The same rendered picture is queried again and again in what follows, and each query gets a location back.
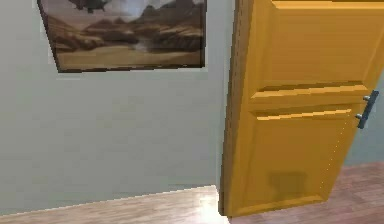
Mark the brown landscape framed picture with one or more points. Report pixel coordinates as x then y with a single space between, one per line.
126 36

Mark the yellow wooden room door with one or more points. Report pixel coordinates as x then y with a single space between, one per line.
300 116

